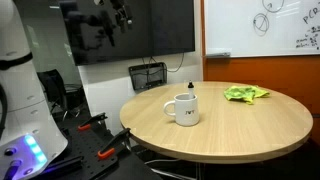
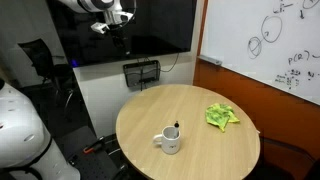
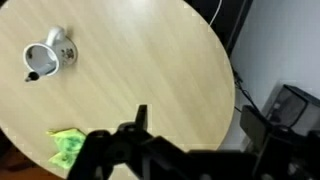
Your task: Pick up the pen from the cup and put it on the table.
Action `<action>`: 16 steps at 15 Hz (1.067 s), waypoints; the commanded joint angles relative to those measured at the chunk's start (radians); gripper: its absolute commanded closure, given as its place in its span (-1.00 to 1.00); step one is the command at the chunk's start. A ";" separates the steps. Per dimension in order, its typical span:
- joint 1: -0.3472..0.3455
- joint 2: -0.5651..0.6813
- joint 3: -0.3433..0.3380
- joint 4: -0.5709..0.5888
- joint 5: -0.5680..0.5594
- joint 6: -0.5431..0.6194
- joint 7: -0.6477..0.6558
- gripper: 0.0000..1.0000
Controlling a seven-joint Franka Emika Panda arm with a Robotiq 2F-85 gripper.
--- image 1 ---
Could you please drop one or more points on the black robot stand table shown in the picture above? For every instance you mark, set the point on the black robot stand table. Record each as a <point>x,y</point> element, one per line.
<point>133,170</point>

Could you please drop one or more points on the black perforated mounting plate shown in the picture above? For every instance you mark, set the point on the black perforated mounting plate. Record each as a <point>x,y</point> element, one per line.
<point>86,146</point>

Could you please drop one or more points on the white ceramic mug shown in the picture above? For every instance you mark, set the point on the white ceramic mug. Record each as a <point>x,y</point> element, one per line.
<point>186,113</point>

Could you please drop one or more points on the yellow-green cloth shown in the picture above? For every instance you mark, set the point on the yellow-green cloth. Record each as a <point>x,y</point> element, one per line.
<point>243,92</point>

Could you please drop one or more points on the black wall television screen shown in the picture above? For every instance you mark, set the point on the black wall television screen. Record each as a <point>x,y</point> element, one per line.
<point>150,30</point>

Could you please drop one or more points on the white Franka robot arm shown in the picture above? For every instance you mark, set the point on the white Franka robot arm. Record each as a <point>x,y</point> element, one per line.
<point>20,100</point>

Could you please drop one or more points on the white whiteboard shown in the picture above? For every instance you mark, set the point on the white whiteboard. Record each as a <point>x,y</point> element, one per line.
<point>233,30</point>

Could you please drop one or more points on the black office chair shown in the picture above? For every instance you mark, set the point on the black office chair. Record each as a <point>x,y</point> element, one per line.
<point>53,86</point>

